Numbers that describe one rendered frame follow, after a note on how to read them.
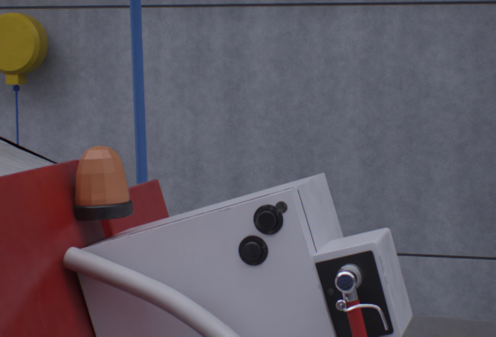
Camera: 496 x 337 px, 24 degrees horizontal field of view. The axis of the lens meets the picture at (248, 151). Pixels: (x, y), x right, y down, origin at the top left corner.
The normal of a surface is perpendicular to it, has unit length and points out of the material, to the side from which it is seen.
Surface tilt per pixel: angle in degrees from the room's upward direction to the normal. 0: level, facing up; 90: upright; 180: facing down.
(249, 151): 90
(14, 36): 90
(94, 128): 90
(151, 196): 73
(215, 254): 90
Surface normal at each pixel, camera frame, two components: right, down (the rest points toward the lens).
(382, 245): 0.93, -0.25
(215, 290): -0.26, 0.08
